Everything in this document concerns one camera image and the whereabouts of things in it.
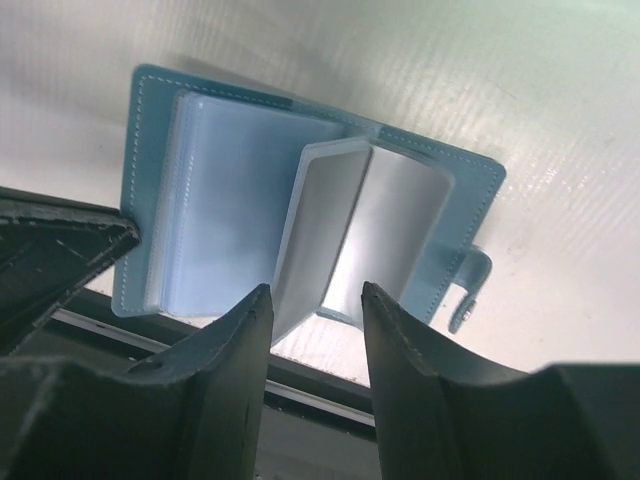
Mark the blue leather card holder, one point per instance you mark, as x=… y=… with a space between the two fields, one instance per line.
x=450 y=256

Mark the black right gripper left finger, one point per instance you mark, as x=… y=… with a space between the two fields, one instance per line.
x=192 y=411

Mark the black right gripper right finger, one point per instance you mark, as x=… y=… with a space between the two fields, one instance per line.
x=442 y=411

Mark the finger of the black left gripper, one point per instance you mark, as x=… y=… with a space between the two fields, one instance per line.
x=50 y=249

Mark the silver credit card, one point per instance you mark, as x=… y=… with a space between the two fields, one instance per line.
x=359 y=212

